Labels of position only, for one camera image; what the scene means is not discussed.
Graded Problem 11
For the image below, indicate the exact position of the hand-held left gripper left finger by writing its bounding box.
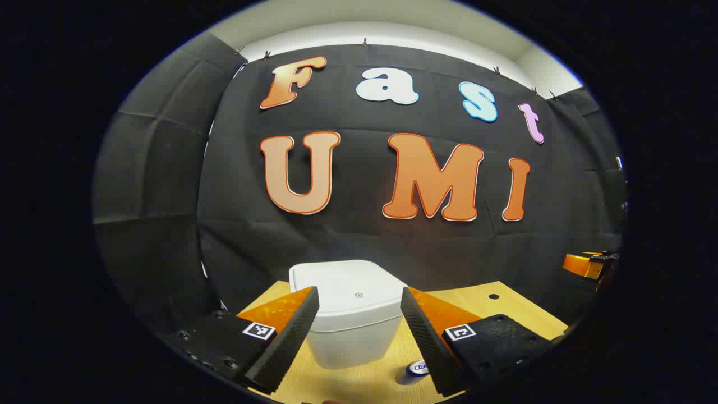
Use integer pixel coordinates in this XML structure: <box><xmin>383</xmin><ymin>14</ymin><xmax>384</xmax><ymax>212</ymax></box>
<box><xmin>160</xmin><ymin>285</ymin><xmax>320</xmax><ymax>394</ymax></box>

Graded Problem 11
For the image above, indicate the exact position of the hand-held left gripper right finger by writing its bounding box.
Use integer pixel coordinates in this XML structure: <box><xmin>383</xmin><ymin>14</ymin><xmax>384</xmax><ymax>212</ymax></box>
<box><xmin>400</xmin><ymin>286</ymin><xmax>567</xmax><ymax>398</ymax></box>

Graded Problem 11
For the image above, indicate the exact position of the white desktop garbage bin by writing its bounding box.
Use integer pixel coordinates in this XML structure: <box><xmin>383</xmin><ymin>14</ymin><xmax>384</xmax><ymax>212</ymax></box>
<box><xmin>289</xmin><ymin>259</ymin><xmax>406</xmax><ymax>371</ymax></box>

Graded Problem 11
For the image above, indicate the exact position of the wooden desktop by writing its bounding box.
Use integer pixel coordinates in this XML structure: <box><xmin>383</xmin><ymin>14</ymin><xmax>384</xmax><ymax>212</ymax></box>
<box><xmin>236</xmin><ymin>279</ymin><xmax>570</xmax><ymax>404</ymax></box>

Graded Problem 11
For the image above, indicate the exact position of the black backdrop cloth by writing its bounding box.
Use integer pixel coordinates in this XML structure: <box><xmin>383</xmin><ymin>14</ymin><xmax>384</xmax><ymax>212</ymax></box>
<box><xmin>197</xmin><ymin>44</ymin><xmax>623</xmax><ymax>315</ymax></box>

